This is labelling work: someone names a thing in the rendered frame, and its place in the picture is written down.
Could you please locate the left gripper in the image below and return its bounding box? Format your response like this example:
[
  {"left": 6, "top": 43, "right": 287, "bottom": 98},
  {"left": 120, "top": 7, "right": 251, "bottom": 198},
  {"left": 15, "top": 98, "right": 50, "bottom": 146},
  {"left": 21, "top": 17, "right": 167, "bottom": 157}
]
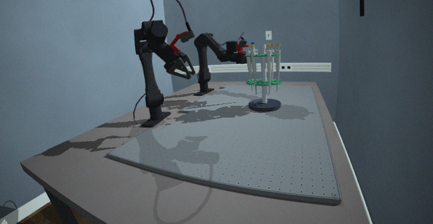
[{"left": 233, "top": 41, "right": 247, "bottom": 64}]

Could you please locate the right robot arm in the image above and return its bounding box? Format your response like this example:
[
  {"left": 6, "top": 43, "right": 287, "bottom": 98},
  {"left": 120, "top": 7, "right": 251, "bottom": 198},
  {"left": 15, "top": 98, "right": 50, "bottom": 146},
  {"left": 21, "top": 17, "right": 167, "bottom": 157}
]
[{"left": 134, "top": 20, "right": 195, "bottom": 128}]

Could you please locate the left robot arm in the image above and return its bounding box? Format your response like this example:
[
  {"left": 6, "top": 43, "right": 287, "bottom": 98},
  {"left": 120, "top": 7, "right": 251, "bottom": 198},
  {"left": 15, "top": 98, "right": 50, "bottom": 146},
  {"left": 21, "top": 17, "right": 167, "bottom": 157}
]
[{"left": 194, "top": 33, "right": 238, "bottom": 96}]

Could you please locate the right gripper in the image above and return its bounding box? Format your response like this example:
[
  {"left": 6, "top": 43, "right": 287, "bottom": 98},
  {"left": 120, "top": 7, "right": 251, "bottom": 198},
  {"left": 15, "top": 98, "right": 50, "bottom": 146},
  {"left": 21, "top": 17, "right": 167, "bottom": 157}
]
[{"left": 157, "top": 31, "right": 196, "bottom": 80}]

